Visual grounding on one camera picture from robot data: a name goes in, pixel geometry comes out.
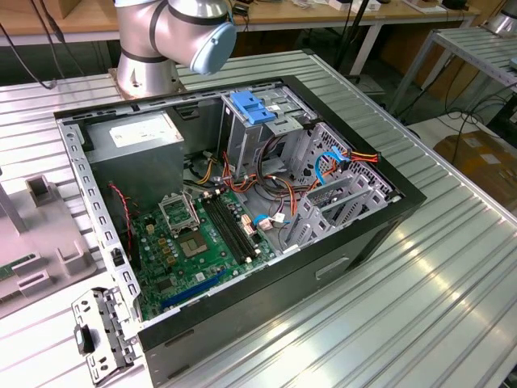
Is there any orange red yellow power wire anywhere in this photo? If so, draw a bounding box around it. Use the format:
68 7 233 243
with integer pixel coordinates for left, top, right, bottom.
309 149 383 193

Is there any grey metal disk bay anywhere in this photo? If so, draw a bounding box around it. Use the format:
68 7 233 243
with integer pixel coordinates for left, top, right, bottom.
281 120 406 255

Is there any RAM slot with white clips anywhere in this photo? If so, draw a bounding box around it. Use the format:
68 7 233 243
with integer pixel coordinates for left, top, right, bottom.
215 188 263 256
204 192 254 263

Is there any grey metal drive cage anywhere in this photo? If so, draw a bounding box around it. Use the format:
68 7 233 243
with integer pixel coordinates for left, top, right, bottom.
220 86 319 183

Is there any green motherboard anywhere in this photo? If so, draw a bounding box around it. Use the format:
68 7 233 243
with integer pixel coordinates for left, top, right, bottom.
131 189 278 320

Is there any metal locking lever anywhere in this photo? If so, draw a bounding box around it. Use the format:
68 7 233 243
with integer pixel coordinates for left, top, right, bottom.
182 188 204 230

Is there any CPU socket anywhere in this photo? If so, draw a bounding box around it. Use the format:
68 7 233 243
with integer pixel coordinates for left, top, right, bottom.
176 229 210 260

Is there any metal socket cover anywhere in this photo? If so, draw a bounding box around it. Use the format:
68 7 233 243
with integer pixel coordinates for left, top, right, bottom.
158 192 202 238

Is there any blue plastic drive latch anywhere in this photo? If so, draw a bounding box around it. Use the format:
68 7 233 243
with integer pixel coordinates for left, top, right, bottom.
231 91 276 126

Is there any black open PC case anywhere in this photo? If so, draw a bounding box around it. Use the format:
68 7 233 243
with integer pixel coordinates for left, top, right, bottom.
53 74 428 388

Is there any blue expansion slot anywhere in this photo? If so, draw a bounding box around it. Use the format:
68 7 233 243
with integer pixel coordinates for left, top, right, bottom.
160 268 228 311

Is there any grey power supply unit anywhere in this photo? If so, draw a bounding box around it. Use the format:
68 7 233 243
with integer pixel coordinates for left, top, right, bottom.
82 111 186 203

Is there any black case fan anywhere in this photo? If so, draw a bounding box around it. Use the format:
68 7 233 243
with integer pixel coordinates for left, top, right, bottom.
105 183 142 272

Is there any metal expansion slot retainer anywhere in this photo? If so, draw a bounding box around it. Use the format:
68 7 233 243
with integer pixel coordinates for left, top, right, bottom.
70 285 142 384

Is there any grey parts rack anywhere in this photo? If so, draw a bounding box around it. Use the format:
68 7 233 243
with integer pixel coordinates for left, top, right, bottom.
0 167 99 314

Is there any large cardboard box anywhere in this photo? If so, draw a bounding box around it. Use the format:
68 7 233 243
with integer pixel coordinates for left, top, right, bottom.
434 129 517 203

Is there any green RAM stick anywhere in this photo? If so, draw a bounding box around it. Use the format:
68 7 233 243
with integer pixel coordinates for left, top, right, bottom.
0 252 36 282

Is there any metal slat side table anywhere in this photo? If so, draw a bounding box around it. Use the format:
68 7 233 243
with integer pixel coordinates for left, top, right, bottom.
389 27 517 118

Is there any orange red wire bundle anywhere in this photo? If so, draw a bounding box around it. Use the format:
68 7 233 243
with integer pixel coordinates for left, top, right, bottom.
221 150 313 216

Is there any small blue wire connector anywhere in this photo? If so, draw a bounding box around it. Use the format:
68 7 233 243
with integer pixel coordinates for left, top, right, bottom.
253 213 288 232

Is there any black cable bundle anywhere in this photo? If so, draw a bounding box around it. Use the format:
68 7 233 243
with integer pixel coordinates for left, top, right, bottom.
257 135 294 192

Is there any yellow orange wire bundle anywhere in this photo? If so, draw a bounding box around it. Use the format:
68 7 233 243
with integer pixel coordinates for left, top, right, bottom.
192 150 221 186

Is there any blue flat data wire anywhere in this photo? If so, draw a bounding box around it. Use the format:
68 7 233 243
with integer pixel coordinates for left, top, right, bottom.
313 147 351 188

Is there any red black twisted wire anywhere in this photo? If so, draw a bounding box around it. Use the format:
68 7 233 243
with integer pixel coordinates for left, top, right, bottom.
107 181 138 254

